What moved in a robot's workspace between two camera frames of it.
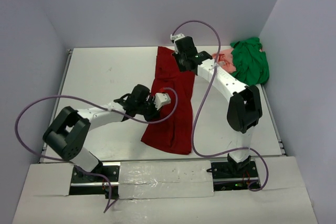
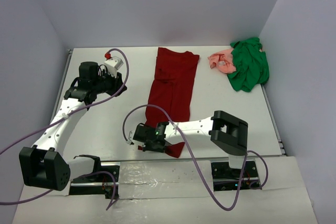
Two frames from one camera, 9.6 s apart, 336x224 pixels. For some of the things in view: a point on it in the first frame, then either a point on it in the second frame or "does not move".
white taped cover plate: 150,180 does not move
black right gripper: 177,56 to 147,147
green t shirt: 250,62 does not move
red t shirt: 174,135 does not move
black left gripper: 155,113 to 117,83
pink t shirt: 226,60 does not move
